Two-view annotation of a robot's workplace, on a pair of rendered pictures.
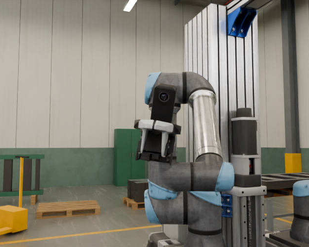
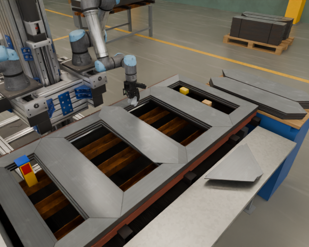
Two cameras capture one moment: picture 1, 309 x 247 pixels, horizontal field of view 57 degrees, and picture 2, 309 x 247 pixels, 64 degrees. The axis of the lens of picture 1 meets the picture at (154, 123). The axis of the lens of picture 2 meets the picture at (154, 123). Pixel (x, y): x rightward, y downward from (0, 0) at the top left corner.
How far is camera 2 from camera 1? 0.81 m
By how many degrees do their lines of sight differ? 48
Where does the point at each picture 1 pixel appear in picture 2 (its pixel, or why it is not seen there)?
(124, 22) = not seen: outside the picture
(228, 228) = (34, 65)
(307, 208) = (76, 48)
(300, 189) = (71, 37)
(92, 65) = not seen: outside the picture
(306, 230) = (77, 60)
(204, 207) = (7, 63)
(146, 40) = not seen: outside the picture
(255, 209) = (47, 53)
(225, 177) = (1, 55)
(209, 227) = (13, 72)
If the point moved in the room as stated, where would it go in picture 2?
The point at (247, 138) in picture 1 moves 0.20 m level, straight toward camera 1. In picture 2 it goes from (29, 11) to (20, 19)
